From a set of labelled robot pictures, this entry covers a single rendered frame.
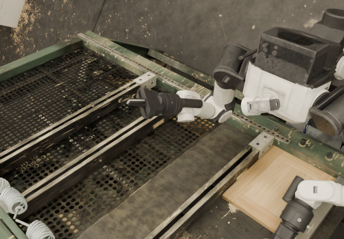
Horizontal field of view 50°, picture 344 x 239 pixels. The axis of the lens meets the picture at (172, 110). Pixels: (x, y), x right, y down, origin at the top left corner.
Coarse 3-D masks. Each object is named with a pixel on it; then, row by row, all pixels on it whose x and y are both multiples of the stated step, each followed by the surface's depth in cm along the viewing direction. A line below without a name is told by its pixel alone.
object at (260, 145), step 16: (256, 144) 169; (272, 144) 176; (240, 160) 162; (256, 160) 169; (224, 176) 158; (208, 192) 147; (192, 208) 141; (208, 208) 149; (160, 224) 136; (176, 224) 136; (192, 224) 144
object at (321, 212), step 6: (336, 180) 156; (342, 180) 156; (324, 204) 146; (330, 204) 146; (318, 210) 144; (324, 210) 144; (330, 210) 148; (318, 216) 142; (324, 216) 142; (312, 222) 140; (318, 222) 140; (312, 228) 138; (300, 234) 136; (306, 234) 136; (312, 234) 138
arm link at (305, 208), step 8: (296, 176) 126; (296, 184) 124; (288, 192) 124; (296, 192) 122; (288, 200) 123; (296, 200) 121; (304, 200) 119; (296, 208) 118; (304, 208) 118; (312, 208) 120; (304, 216) 117; (312, 216) 119
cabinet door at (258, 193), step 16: (272, 160) 168; (288, 160) 168; (256, 176) 161; (272, 176) 161; (288, 176) 161; (304, 176) 161; (320, 176) 161; (224, 192) 154; (240, 192) 154; (256, 192) 154; (272, 192) 154; (240, 208) 148; (256, 208) 148; (272, 208) 148; (272, 224) 142
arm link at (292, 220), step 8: (288, 208) 120; (280, 216) 121; (288, 216) 118; (296, 216) 117; (280, 224) 118; (288, 224) 119; (296, 224) 117; (304, 224) 117; (280, 232) 117; (288, 232) 116; (296, 232) 118
